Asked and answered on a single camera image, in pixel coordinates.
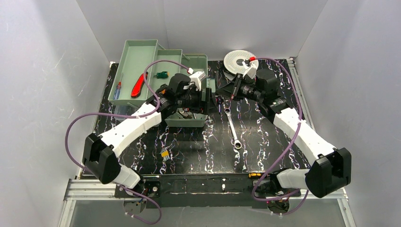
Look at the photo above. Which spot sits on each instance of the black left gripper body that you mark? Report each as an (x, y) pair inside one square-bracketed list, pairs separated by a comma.
[(206, 98)]

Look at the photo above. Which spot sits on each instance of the blue handled screwdriver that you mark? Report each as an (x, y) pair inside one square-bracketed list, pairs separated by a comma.
[(118, 88)]

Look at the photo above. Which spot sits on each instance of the red black utility knife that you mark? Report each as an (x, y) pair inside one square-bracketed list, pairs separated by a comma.
[(137, 88)]

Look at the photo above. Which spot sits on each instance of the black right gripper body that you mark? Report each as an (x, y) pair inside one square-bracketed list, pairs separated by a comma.
[(236, 86)]

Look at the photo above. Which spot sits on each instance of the silver combination wrench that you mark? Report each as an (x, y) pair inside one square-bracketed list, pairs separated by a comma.
[(237, 143)]

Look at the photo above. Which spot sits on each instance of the white filament spool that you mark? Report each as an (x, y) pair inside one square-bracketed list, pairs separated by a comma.
[(241, 62)]

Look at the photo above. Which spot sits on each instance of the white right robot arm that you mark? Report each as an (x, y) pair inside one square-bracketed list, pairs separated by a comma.
[(330, 167)]

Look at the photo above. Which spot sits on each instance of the black marbled table mat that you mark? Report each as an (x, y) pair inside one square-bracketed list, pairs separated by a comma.
[(209, 150)]

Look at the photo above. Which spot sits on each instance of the green plastic tool box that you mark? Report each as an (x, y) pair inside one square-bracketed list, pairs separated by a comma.
[(148, 55)]

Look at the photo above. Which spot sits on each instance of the yellow hex key set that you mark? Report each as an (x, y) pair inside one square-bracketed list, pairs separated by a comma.
[(165, 155)]

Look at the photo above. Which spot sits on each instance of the green handled screwdriver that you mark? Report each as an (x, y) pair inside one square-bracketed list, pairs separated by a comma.
[(162, 75)]

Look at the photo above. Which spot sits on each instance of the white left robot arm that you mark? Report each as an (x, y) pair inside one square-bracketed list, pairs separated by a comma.
[(101, 152)]

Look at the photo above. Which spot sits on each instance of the yellow black screwdriver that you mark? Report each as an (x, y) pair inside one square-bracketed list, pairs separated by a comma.
[(255, 175)]

